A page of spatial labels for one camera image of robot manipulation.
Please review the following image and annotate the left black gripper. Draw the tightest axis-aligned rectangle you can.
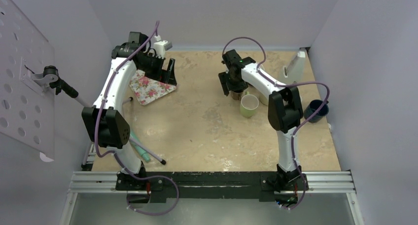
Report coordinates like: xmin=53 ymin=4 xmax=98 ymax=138
xmin=138 ymin=52 xmax=176 ymax=85

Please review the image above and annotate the dark brown mug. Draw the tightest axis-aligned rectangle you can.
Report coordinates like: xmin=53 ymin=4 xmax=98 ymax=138
xmin=230 ymin=91 xmax=244 ymax=101

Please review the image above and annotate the light green mug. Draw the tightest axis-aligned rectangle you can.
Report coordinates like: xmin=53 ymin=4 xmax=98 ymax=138
xmin=240 ymin=91 xmax=259 ymax=118

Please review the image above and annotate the beige cream mug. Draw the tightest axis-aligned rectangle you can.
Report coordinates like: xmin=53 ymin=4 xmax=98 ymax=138
xmin=259 ymin=93 xmax=269 ymax=106

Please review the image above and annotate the dark blue mug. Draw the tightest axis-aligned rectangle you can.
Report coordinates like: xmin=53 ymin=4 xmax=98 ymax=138
xmin=304 ymin=100 xmax=329 ymax=123

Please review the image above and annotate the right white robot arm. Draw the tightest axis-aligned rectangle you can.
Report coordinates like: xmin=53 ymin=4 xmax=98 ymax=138
xmin=218 ymin=49 xmax=308 ymax=192

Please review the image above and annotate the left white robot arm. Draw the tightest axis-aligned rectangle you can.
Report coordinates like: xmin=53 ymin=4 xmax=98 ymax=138
xmin=81 ymin=32 xmax=177 ymax=191

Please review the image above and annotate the floral pattern tray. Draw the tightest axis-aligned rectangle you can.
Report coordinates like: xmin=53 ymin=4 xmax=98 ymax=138
xmin=129 ymin=70 xmax=177 ymax=106

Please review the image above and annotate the white wedge stand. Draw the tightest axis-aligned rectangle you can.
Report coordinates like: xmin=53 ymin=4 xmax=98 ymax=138
xmin=283 ymin=50 xmax=307 ymax=84

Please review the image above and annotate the teal marker pen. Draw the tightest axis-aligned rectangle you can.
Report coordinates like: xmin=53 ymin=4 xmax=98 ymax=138
xmin=129 ymin=131 xmax=151 ymax=162

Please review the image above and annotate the perforated white panel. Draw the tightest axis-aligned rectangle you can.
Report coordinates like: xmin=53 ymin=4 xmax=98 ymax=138
xmin=0 ymin=0 xmax=55 ymax=161

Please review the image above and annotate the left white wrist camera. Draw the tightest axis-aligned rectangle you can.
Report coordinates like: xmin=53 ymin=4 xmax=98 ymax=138
xmin=152 ymin=35 xmax=173 ymax=59

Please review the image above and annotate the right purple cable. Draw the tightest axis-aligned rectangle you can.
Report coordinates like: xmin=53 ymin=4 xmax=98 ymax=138
xmin=222 ymin=37 xmax=330 ymax=211

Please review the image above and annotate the purple cable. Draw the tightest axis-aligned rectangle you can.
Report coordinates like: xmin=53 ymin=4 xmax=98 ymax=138
xmin=94 ymin=20 xmax=180 ymax=217
xmin=222 ymin=37 xmax=330 ymax=211

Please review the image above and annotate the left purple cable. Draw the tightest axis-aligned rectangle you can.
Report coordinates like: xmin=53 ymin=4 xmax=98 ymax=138
xmin=94 ymin=20 xmax=180 ymax=217

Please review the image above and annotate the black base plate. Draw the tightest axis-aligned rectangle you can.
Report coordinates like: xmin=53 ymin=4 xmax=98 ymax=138
xmin=115 ymin=171 xmax=308 ymax=204

